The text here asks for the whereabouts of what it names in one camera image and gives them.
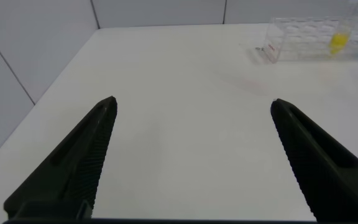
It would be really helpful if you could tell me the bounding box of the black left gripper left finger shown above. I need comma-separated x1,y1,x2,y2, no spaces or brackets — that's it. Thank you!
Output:
3,95,118,220

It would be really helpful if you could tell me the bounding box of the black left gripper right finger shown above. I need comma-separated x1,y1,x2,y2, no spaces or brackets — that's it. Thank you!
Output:
270,98,358,222

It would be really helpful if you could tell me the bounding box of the yellow pigment test tube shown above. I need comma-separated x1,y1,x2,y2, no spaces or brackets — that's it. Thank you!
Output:
328,0,358,57

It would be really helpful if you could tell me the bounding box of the clear plastic test tube rack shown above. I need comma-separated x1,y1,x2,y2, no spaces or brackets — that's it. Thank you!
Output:
261,15,358,65

